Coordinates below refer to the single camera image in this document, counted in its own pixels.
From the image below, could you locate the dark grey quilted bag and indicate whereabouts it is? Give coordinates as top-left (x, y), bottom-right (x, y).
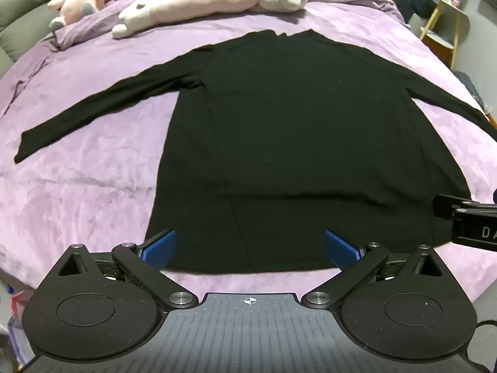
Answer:
top-left (454, 71), bottom-right (490, 114)

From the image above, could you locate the dark clothes pile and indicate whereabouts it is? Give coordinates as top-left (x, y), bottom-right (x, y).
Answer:
top-left (397, 0), bottom-right (439, 25)

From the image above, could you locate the yellow-legged side table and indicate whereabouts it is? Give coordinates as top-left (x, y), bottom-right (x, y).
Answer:
top-left (419, 0), bottom-right (471, 71)

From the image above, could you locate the purple fleece blanket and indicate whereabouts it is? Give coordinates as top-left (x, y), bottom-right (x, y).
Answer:
top-left (0, 0), bottom-right (497, 321)

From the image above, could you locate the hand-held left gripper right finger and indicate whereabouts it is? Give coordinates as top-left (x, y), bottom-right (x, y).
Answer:
top-left (301, 230), bottom-right (463, 310)

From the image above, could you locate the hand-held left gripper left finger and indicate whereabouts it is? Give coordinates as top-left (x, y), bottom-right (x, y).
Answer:
top-left (43, 230), bottom-right (198, 310)

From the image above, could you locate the black cable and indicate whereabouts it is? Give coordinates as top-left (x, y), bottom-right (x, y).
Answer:
top-left (464, 320), bottom-right (497, 373)

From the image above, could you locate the pink and grey plush toy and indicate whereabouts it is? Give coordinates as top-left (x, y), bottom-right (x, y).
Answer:
top-left (47, 0), bottom-right (125, 32)

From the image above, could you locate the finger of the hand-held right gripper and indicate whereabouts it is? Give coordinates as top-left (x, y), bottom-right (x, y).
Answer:
top-left (432, 193), bottom-right (473, 223)

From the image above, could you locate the long pink plush toy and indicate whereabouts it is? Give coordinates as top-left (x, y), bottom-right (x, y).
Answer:
top-left (112, 0), bottom-right (310, 39)

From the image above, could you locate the grey cushion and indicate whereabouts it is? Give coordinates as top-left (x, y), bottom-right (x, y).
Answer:
top-left (0, 0), bottom-right (71, 74)

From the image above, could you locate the black long-sleeve sweater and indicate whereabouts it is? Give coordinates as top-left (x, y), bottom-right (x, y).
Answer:
top-left (14, 29), bottom-right (497, 273)

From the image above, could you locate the clear plastic bag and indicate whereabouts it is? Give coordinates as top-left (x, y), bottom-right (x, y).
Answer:
top-left (0, 280), bottom-right (36, 373)

